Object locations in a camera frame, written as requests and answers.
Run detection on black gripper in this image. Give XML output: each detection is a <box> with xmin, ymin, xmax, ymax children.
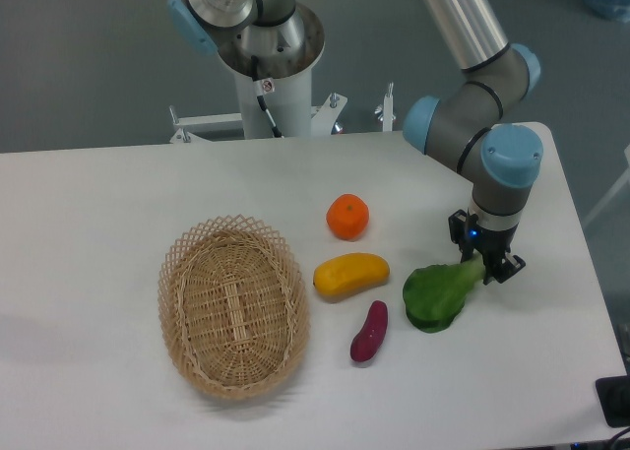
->
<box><xmin>448</xmin><ymin>210</ymin><xmax>526</xmax><ymax>285</ymax></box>

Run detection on green bok choy vegetable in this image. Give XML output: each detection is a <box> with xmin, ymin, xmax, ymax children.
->
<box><xmin>403</xmin><ymin>255</ymin><xmax>485</xmax><ymax>333</ymax></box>

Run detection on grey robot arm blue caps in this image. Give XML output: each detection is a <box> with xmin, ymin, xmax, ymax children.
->
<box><xmin>167</xmin><ymin>0</ymin><xmax>543</xmax><ymax>283</ymax></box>

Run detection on orange tangerine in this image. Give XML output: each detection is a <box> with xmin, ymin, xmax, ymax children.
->
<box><xmin>326</xmin><ymin>193</ymin><xmax>370</xmax><ymax>240</ymax></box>

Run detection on yellow mango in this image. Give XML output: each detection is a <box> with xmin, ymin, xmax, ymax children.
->
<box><xmin>312</xmin><ymin>252</ymin><xmax>390</xmax><ymax>301</ymax></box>

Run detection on purple sweet potato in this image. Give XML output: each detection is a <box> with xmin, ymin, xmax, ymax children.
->
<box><xmin>349</xmin><ymin>300</ymin><xmax>389</xmax><ymax>363</ymax></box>

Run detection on black device at table edge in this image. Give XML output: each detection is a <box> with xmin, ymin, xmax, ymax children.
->
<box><xmin>595</xmin><ymin>375</ymin><xmax>629</xmax><ymax>428</ymax></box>

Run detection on woven wicker basket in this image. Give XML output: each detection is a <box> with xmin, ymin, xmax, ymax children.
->
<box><xmin>157</xmin><ymin>215</ymin><xmax>310</xmax><ymax>401</ymax></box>

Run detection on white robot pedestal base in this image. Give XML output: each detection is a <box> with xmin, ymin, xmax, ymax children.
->
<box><xmin>167</xmin><ymin>70</ymin><xmax>399</xmax><ymax>144</ymax></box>

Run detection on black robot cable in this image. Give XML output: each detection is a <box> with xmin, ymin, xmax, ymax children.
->
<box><xmin>249</xmin><ymin>54</ymin><xmax>284</xmax><ymax>139</ymax></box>

